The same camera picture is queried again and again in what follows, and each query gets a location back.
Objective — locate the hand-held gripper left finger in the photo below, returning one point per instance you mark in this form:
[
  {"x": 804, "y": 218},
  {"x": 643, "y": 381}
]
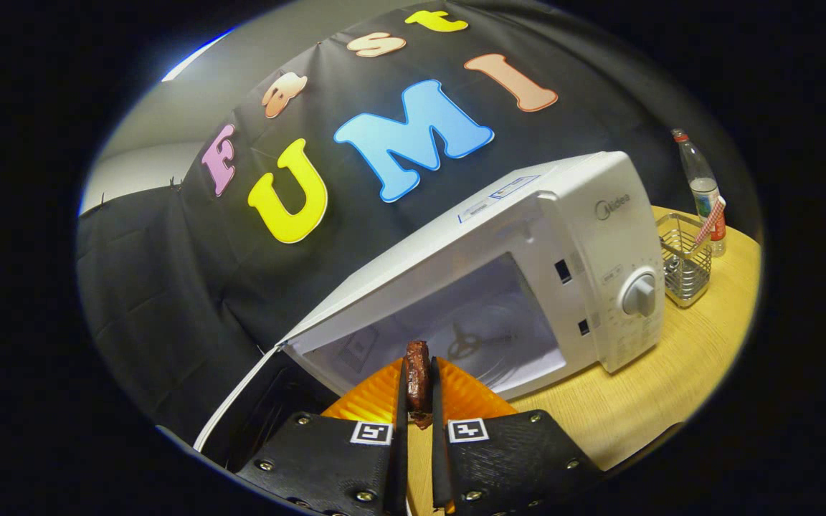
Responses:
[{"x": 400, "y": 459}]

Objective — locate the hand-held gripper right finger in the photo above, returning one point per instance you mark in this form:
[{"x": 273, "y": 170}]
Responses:
[{"x": 440, "y": 466}]

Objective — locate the brown piece of meat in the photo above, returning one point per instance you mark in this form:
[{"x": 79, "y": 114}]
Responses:
[{"x": 419, "y": 380}]

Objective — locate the white toaster oven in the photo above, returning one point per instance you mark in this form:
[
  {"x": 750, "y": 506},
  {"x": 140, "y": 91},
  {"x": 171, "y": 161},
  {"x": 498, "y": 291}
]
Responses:
[{"x": 585, "y": 236}]

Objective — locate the red white striped straw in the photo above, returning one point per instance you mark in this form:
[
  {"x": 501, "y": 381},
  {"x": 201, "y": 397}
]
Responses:
[{"x": 710, "y": 221}]

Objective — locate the clear bottle with red label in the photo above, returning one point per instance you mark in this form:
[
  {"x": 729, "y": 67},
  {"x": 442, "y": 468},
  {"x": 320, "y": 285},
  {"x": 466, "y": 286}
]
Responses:
[{"x": 700, "y": 172}]

